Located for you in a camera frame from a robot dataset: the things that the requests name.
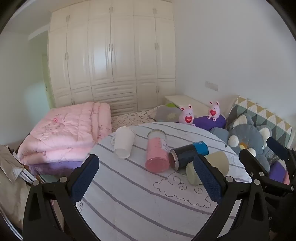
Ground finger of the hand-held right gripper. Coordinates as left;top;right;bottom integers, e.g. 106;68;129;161
267;137;296;168
239;148;296;197

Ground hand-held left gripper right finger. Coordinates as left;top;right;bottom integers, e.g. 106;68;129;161
192;154;270;241

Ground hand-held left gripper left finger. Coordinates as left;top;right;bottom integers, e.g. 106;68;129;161
22;153;102;241

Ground pale green cup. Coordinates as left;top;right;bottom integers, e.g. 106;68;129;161
186;151;230;185

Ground white cup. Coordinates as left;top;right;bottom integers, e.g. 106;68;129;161
113;126;136;159

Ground clear pink cup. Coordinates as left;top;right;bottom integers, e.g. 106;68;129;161
145;129;170;173

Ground purple cushion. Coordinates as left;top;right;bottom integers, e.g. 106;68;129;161
269;161;287;183

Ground blue grey bear plush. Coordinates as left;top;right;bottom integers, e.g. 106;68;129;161
228;113;279;172

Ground purple folded blanket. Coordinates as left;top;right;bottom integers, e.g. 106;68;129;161
29;159;90;177

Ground dark blue can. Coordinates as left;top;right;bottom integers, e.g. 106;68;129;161
169;141;209;171

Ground triangle pattern cushion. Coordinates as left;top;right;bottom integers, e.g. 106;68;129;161
228;96;293;149

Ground blue grey cushion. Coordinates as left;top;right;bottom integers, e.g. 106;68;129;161
209;127;230;144

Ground pink folded quilt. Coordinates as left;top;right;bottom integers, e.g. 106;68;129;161
17;101;113;165

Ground purple pillow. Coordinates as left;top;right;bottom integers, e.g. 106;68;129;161
193;114;226;130

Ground round striped-cloth table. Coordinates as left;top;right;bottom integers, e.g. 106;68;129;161
76;122;252;241

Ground pink bunny plush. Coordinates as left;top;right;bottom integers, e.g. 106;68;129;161
207;101;220;122
178;104;196;126

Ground heart print bed sheet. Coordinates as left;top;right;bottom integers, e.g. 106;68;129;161
111;108;158;133

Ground grey flower pillow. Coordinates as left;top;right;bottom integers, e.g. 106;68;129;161
153;105;184;123

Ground cream wardrobe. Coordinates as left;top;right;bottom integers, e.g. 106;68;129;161
47;0;176;116

